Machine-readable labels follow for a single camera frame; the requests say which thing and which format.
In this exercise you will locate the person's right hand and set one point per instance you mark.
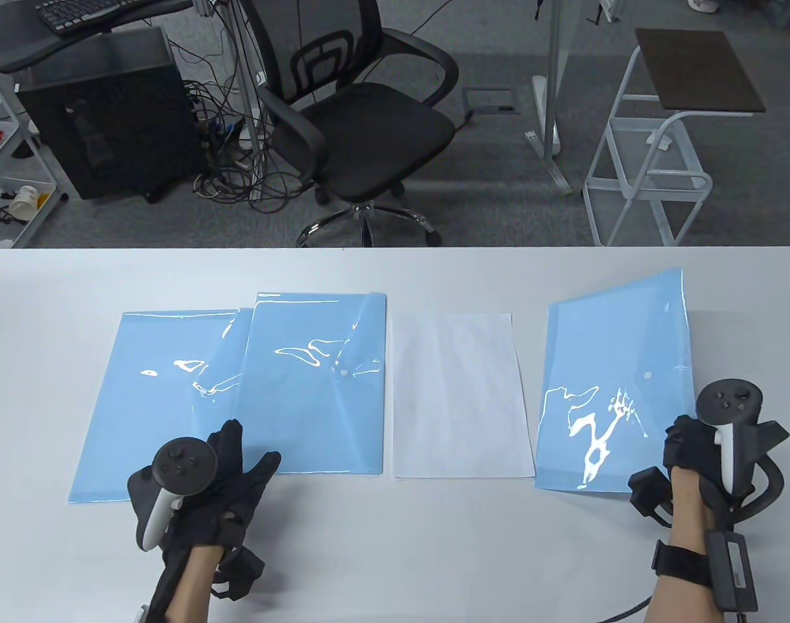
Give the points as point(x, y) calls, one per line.
point(690, 448)

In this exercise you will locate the person's left hand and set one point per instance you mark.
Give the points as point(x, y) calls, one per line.
point(226, 500)

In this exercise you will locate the blue plastic snap folder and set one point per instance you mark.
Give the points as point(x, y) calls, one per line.
point(304, 415)
point(602, 363)
point(142, 422)

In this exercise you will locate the white paper sheet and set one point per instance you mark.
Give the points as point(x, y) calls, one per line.
point(460, 402)

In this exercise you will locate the person's right forearm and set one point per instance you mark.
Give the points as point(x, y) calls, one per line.
point(683, 513)

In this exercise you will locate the person's left forearm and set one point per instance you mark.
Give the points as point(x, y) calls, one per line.
point(191, 584)

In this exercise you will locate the grey and white controller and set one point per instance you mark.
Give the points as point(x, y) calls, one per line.
point(729, 399)
point(184, 462)

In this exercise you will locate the black rectangular sensor box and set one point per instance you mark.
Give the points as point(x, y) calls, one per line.
point(732, 571)

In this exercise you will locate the white paper cup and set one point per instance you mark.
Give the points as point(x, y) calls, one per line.
point(24, 199)

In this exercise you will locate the white metal desk leg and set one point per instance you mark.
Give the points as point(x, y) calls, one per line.
point(248, 78)
point(549, 97)

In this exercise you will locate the white side table brown top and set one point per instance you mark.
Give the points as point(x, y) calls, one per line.
point(696, 68)

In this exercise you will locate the black computer tower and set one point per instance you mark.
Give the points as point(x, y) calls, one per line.
point(109, 130)

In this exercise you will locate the black mesh office chair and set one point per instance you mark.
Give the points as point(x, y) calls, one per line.
point(375, 130)

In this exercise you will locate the grey floor outlet box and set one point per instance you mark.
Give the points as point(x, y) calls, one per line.
point(489, 100)

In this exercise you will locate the black keyboard desk tray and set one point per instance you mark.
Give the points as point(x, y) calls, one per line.
point(19, 52)

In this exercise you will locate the black keyboard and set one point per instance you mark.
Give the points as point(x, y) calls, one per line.
point(90, 12)

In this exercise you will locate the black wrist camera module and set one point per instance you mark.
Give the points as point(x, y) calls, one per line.
point(242, 574)
point(648, 493)

